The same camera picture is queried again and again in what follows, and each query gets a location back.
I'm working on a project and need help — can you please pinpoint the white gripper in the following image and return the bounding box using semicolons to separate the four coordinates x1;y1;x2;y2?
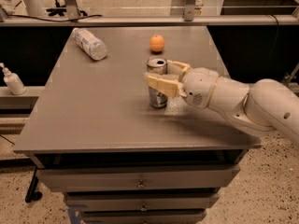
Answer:
144;60;220;109

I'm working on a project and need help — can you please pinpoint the silver blue redbull can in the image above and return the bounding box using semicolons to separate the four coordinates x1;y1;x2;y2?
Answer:
147;56;167;108

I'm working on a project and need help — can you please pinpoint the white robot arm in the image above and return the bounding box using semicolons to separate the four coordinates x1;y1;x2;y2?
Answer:
145;61;299;146

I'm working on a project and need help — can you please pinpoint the orange fruit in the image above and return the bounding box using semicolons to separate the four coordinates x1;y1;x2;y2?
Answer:
149;35;164;52

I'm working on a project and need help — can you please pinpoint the clear plastic water bottle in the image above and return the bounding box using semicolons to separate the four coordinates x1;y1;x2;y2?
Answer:
73;28;107;61

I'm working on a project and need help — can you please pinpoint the grey drawer cabinet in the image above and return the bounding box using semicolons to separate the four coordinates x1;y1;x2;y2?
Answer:
12;25;263;224

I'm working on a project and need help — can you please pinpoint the middle grey drawer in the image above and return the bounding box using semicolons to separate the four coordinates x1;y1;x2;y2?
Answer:
65;190;219;212

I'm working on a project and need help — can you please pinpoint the grey drawer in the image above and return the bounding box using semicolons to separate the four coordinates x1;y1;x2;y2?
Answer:
65;190;219;212
82;209;206;224
36;164;240;192

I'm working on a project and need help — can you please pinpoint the top grey drawer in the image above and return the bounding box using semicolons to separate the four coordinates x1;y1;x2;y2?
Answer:
36;164;240;192

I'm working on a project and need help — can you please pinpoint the white pump dispenser bottle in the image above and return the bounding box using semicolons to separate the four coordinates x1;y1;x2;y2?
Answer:
0;63;26;95

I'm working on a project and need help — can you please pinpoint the bottom grey drawer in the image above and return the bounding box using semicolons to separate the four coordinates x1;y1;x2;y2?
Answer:
82;209;206;224

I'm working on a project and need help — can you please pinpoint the grey metal post right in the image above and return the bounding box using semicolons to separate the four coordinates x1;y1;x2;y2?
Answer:
184;0;195;21

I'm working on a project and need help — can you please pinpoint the grey metal post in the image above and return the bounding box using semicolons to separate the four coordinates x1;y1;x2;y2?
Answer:
64;0;80;20
184;0;195;21

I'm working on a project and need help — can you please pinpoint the grey metal post left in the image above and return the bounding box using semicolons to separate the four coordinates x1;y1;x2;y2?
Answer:
64;0;80;20

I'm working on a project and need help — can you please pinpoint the black cable on rail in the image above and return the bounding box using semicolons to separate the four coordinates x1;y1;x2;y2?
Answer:
0;7;103;23

